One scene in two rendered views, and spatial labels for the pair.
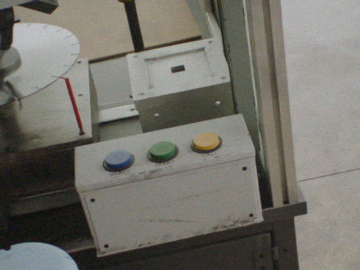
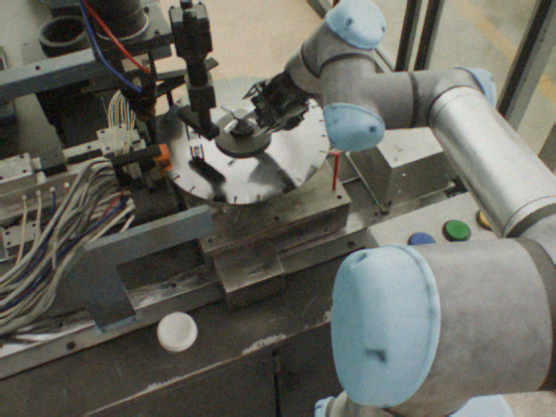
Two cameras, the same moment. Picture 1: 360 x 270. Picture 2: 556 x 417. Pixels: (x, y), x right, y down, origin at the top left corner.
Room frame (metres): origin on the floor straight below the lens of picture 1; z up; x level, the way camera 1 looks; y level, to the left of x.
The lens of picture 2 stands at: (0.52, 0.55, 1.74)
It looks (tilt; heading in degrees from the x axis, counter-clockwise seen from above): 53 degrees down; 343
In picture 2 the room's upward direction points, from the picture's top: 2 degrees counter-clockwise
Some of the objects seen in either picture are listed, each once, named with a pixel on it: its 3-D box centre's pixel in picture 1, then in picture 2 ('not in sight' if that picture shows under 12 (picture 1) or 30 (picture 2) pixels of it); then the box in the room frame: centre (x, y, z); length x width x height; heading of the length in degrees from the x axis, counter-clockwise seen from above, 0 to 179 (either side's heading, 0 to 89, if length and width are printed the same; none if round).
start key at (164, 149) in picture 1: (162, 153); (456, 231); (0.97, 0.08, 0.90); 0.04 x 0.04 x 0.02
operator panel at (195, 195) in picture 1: (170, 184); (442, 248); (0.98, 0.08, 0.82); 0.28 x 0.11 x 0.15; 94
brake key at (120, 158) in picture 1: (119, 162); (421, 244); (0.96, 0.15, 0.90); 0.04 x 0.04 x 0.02
